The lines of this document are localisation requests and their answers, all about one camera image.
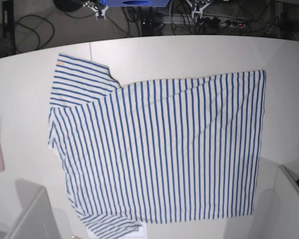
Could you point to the white power strip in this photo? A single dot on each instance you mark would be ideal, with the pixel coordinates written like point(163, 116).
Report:
point(217, 21)

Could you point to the grey bin left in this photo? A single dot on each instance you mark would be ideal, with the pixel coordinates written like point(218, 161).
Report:
point(36, 220)

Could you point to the grey bin right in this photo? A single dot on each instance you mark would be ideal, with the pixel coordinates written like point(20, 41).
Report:
point(277, 212)

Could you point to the grey bin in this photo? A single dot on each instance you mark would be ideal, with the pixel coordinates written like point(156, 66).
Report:
point(36, 220)
point(277, 212)

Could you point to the blue box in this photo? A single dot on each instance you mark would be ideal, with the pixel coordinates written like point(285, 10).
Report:
point(141, 3)

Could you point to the blue white striped T-shirt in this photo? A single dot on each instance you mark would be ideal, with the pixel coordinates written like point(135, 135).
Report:
point(157, 151)

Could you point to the white label plate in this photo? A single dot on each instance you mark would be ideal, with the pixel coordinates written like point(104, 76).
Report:
point(140, 234)

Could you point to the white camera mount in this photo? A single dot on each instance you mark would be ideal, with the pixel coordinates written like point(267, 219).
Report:
point(99, 12)
point(198, 6)

